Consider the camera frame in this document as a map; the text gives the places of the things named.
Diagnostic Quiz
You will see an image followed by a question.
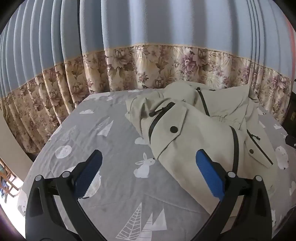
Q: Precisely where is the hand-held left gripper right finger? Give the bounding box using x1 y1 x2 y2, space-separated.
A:
192 149 273 241

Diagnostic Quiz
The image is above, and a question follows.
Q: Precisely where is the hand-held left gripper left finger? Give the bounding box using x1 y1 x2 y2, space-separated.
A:
25 149 109 241

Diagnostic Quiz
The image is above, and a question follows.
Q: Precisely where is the beige jacket with black zippers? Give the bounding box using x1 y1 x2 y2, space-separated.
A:
125 81 279 215

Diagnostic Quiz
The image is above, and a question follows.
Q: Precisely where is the bed with grey printed sheet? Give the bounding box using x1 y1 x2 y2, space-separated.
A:
17 89 296 241

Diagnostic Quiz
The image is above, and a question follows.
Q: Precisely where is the black cabinet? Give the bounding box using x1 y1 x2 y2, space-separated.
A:
284 80 296 149

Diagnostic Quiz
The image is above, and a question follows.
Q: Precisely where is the blue curtain with floral border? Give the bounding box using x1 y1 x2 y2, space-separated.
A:
0 0 296 154

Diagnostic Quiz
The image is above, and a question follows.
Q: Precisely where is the orange wooden frame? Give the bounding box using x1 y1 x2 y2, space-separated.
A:
0 158 23 204

